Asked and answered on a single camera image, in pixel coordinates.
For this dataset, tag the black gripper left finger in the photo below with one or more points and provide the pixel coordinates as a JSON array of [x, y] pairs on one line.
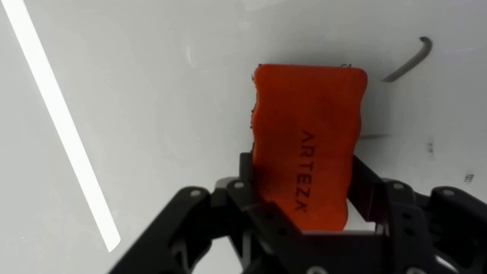
[[192, 232]]

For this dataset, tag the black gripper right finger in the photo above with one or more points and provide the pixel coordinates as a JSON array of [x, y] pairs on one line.
[[436, 228]]

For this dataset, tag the orange board duster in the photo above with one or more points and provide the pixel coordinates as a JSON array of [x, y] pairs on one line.
[[309, 126]]

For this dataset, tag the white glass whiteboard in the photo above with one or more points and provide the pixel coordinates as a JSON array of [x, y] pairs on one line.
[[152, 76]]

